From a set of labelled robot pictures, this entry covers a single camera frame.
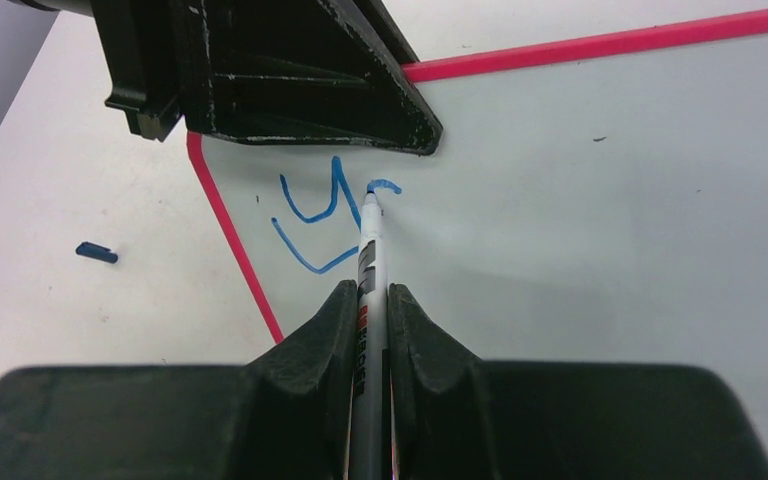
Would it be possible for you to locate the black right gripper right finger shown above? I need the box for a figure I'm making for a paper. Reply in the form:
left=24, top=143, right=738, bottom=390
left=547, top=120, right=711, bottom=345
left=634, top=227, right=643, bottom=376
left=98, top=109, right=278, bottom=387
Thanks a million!
left=387, top=284, right=768, bottom=479

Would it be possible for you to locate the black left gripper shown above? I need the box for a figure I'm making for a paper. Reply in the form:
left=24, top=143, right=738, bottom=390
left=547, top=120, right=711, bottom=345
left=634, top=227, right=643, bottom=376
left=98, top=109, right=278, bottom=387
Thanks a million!
left=90, top=1, right=443, bottom=155

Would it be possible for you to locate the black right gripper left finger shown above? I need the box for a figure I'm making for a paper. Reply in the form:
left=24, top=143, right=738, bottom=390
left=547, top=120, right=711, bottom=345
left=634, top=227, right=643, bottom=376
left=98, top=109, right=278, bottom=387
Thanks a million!
left=0, top=280, right=357, bottom=479

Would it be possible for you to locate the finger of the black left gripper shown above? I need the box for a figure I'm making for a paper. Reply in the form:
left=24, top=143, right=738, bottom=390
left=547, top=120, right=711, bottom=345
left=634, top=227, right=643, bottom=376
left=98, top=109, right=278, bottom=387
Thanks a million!
left=337, top=0, right=419, bottom=65

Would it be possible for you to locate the white whiteboard marker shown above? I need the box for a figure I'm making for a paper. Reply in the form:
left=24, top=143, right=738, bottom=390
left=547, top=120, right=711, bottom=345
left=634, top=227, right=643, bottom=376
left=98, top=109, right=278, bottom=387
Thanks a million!
left=348, top=189, right=392, bottom=479

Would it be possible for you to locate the blue marker cap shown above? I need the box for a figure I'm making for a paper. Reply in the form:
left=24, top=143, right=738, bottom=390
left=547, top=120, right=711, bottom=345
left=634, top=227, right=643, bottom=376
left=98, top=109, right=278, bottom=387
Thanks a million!
left=75, top=241, right=119, bottom=264

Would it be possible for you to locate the pink framed whiteboard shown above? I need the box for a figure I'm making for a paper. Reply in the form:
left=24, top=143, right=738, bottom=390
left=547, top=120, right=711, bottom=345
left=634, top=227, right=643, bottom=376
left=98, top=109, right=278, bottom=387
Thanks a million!
left=187, top=7, right=768, bottom=450

